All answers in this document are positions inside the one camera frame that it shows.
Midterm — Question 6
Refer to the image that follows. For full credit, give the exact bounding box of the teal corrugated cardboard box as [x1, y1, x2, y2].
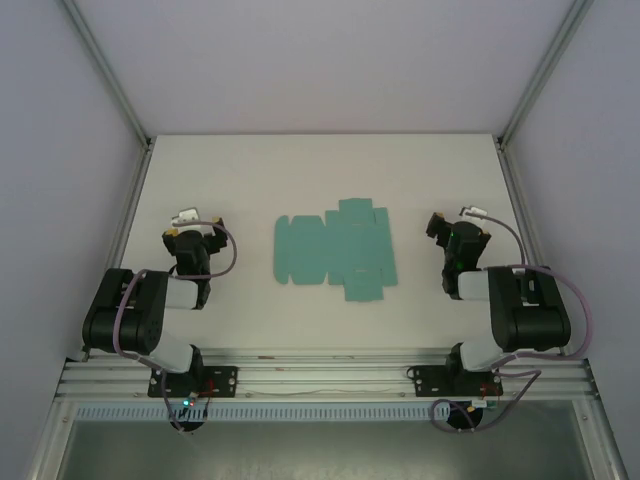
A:
[272, 197, 399, 304]

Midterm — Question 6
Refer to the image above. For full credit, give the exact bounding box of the grey metal panel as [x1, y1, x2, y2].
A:
[54, 419, 601, 480]

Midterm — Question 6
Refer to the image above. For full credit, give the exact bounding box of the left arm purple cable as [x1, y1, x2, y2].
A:
[113, 222, 239, 435]

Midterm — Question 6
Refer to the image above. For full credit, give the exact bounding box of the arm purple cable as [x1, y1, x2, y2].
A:
[113, 222, 239, 435]
[430, 212, 594, 434]

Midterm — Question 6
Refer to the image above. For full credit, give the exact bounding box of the aluminium table side rail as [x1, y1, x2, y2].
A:
[494, 139, 571, 274]
[78, 139, 154, 362]

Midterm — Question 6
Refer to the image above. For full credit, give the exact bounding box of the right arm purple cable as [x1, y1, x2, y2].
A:
[430, 212, 594, 434]

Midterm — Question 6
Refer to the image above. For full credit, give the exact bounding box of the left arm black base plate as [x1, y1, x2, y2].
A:
[146, 365, 239, 399]

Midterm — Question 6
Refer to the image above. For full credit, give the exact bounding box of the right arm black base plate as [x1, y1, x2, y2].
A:
[406, 364, 502, 399]

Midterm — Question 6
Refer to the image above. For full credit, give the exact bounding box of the aluminium frame post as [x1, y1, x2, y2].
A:
[59, 0, 154, 151]
[494, 0, 596, 149]

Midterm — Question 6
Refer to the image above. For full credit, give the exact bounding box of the aluminium mounting rail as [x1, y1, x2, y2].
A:
[54, 346, 599, 402]

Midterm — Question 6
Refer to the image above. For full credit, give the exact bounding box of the slotted grey cable duct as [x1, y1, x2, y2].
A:
[73, 403, 472, 423]

